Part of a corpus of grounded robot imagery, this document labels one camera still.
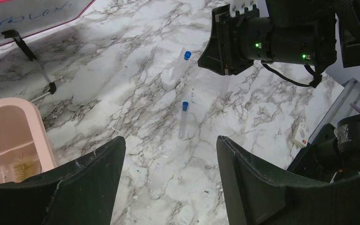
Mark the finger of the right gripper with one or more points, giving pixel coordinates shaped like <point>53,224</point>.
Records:
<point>215,57</point>

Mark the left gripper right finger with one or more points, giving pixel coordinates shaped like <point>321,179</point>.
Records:
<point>259,193</point>

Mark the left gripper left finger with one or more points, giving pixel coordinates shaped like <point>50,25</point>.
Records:
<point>80,192</point>

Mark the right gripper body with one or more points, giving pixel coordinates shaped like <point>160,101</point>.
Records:
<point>292,33</point>

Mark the blue cap test tube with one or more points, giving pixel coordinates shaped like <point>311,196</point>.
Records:
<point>182,64</point>

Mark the bristle tube brush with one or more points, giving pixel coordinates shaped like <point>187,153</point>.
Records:
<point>24,167</point>

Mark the pink plastic bin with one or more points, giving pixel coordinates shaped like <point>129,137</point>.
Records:
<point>22,133</point>

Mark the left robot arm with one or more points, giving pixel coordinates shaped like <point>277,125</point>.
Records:
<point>334,160</point>

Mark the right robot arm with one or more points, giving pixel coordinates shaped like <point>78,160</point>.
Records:
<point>347,28</point>

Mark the large clear glass tube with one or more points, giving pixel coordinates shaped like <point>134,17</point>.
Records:
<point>207,81</point>

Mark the white red small tag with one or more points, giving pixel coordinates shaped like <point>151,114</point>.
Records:
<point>301,135</point>

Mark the black wire stand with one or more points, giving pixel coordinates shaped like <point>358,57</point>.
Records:
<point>13,34</point>

